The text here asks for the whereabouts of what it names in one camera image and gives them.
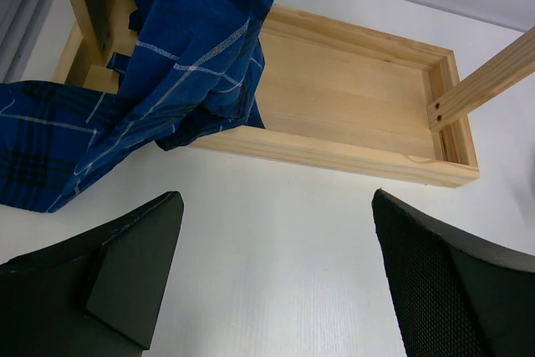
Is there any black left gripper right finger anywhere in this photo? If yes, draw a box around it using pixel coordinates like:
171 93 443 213
372 190 534 356

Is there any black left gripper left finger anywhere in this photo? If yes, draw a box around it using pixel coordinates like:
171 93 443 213
1 191 184 356

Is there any blue plaid shirt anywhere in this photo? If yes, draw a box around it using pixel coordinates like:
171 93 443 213
1 0 273 213

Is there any wooden clothes rack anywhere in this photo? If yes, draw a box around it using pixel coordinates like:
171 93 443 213
54 0 534 187

